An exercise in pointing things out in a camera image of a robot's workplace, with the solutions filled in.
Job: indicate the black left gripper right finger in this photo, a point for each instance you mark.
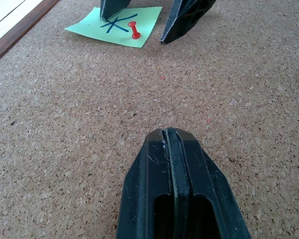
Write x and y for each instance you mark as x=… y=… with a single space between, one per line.
x=204 y=189

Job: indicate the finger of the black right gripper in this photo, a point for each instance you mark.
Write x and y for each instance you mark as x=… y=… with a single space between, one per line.
x=187 y=17
x=112 y=7

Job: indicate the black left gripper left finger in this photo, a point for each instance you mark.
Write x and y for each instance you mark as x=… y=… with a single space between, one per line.
x=149 y=189

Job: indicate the red pushpin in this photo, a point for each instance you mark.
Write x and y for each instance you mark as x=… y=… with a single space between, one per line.
x=134 y=32

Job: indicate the cork board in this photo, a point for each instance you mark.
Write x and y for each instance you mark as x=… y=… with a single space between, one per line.
x=89 y=112

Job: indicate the brown wooden board frame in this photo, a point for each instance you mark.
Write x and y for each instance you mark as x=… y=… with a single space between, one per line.
x=17 y=32

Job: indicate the green note with blue mark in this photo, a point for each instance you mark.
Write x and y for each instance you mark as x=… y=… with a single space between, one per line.
x=144 y=22

